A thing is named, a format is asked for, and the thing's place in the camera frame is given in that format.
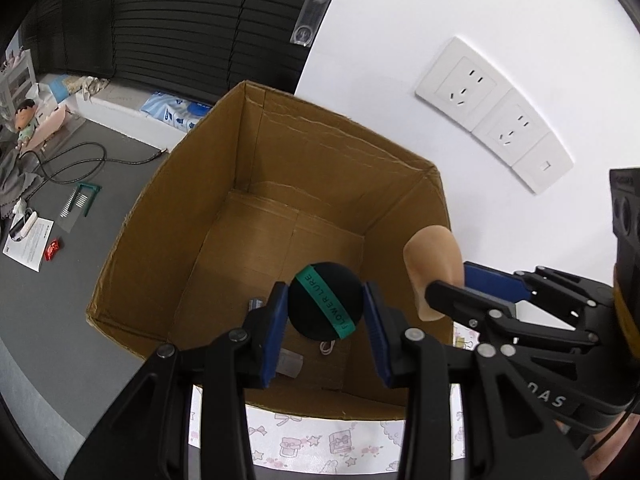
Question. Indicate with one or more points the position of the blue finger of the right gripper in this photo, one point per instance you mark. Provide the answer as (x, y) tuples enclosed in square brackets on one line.
[(468, 307), (495, 283)]

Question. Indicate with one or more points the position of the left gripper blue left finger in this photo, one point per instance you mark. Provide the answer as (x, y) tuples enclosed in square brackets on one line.
[(275, 313)]

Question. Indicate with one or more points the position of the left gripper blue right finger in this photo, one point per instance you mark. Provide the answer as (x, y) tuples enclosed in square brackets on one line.
[(380, 332)]

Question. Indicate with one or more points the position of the black puff with green band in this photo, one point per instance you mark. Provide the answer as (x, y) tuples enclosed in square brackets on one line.
[(325, 301)]

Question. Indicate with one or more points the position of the orange makeup sponge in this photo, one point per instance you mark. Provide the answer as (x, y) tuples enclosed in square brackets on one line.
[(431, 255)]

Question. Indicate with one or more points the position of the pink blue lip balm tube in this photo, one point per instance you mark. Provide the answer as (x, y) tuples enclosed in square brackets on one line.
[(255, 303)]

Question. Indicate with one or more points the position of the mauve heart keychain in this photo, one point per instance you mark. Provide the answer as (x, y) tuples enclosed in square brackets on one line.
[(326, 347)]

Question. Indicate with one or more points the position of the clear plastic packet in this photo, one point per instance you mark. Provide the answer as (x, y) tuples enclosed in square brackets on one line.
[(289, 363)]

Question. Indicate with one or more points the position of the person right hand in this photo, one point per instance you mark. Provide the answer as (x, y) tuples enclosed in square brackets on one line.
[(613, 440)]

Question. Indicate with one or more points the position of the gold binder clip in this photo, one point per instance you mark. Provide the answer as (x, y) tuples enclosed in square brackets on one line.
[(465, 343)]

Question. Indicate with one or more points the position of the brown cardboard box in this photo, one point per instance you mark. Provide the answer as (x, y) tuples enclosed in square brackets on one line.
[(264, 185)]

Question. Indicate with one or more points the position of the pink patterned table mat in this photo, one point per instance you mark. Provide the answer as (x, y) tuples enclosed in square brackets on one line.
[(324, 446)]

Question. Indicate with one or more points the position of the blue white plastic bag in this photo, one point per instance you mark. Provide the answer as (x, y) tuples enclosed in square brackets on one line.
[(179, 113)]

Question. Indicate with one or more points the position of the green comb tool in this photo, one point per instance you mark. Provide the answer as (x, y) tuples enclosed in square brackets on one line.
[(81, 198)]

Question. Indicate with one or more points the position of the red candy wrapper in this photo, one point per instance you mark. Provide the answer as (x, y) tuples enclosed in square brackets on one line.
[(52, 248)]

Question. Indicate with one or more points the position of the white paper sheet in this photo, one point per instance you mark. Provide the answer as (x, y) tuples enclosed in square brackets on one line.
[(29, 252)]

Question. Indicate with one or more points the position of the black window blinds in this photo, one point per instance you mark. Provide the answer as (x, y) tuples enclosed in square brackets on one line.
[(195, 48)]

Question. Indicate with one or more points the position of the cartoon boy figure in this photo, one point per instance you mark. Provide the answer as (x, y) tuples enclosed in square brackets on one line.
[(25, 122)]

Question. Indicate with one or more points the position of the white wall socket panel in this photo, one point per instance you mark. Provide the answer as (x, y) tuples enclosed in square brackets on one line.
[(466, 88)]

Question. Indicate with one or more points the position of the clear wall hook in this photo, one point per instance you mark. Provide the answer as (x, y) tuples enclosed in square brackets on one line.
[(308, 22)]

